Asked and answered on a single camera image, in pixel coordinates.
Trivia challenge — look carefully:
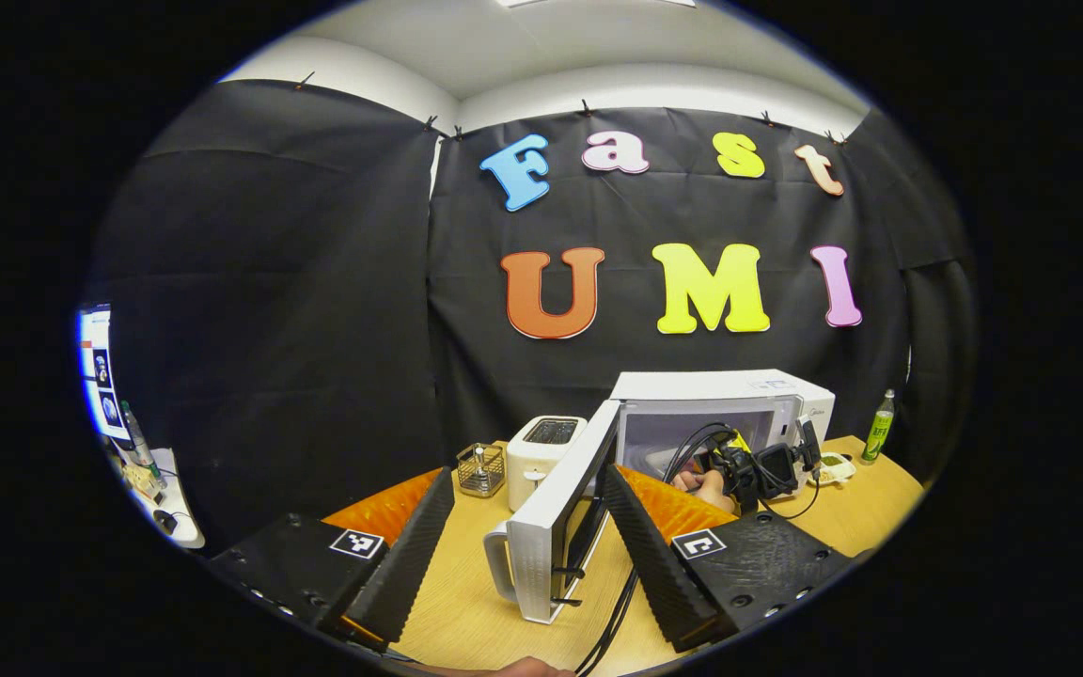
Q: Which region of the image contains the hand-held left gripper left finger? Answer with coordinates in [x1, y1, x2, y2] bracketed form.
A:
[208, 465, 456, 650]

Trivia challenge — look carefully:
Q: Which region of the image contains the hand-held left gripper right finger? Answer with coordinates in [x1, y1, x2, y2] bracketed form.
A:
[603, 464, 857, 654]

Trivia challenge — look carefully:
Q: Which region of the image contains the white microwave oven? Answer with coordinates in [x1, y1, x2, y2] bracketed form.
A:
[483, 369, 836, 624]

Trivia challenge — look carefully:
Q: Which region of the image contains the white divided bean dish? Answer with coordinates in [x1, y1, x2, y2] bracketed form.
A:
[809, 451, 857, 486]

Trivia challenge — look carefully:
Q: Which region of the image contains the green drink bottle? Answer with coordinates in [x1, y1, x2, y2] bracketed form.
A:
[860, 389, 897, 465]

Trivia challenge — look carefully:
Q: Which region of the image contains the white toaster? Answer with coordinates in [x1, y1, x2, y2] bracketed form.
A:
[506, 416, 588, 513]

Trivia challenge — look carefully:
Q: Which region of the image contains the white side table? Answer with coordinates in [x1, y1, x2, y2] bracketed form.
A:
[109, 442, 207, 551]

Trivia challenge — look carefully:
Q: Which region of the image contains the black backdrop cloth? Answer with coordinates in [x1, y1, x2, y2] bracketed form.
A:
[86, 80, 980, 556]

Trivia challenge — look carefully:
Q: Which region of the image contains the slim grey bottle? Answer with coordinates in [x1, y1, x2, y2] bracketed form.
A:
[118, 401, 165, 482]

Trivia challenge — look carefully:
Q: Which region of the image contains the computer monitor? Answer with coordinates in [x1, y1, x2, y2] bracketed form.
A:
[77, 303, 132, 443]

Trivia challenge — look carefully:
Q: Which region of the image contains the black cable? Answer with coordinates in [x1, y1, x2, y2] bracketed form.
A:
[659, 421, 740, 482]
[551, 498, 641, 677]

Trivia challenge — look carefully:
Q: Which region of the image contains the wire mesh basket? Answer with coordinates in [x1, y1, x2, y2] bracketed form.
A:
[456, 442, 508, 498]

